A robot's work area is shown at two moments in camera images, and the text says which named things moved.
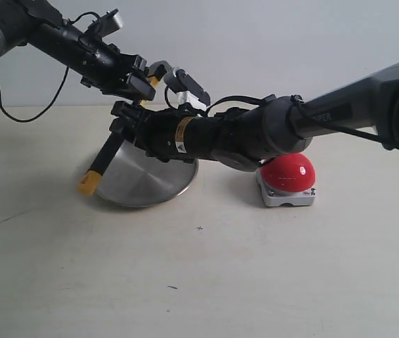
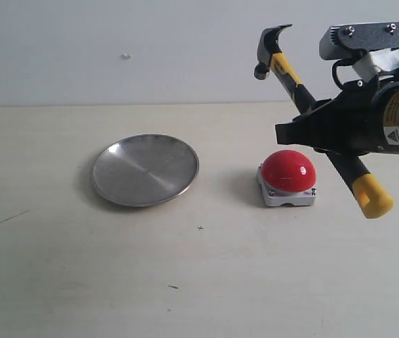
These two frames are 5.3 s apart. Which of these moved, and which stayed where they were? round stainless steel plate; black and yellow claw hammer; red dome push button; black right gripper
Moved: black right gripper; black and yellow claw hammer
Stayed: red dome push button; round stainless steel plate
